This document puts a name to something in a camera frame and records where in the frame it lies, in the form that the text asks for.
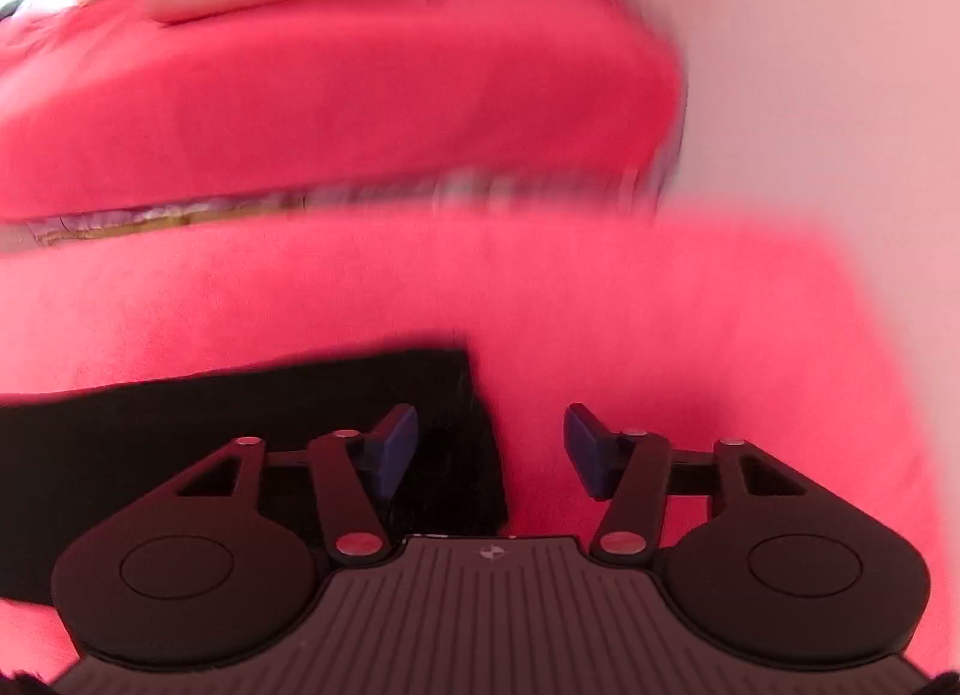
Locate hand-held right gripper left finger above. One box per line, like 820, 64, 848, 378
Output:
161, 404, 418, 561

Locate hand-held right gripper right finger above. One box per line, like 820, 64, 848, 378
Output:
564, 404, 811, 565

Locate black pants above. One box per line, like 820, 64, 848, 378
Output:
0, 344, 512, 604

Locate pink fleece blanket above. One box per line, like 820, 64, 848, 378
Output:
0, 196, 938, 682

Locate patterned mattress edge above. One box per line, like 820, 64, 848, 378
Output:
0, 166, 676, 250

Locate red covered furniture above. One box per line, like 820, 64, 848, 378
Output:
0, 0, 687, 223

